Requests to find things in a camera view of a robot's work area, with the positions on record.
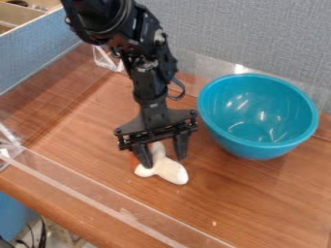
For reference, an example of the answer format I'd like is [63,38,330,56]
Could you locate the black cables under table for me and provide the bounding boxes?
[0,216,50,248]

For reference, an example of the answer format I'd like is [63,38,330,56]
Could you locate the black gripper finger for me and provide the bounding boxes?
[131,143,152,169]
[174,132,190,160]

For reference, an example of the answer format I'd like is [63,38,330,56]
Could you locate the blue plastic bowl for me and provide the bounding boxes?
[196,74,319,160]

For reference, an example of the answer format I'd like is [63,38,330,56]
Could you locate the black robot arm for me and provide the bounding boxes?
[60,0,196,169]

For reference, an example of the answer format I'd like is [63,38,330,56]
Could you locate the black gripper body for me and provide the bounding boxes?
[114,95,198,150]

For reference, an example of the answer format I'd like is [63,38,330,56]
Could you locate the white brown toy mushroom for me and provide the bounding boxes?
[131,141,188,185]

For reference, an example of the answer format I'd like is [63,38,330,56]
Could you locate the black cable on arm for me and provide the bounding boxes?
[166,77,187,102]

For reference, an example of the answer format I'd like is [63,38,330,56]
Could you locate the wooden shelf box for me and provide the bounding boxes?
[0,0,63,37]

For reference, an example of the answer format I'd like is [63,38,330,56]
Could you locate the clear acrylic barrier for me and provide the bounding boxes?
[0,46,331,248]

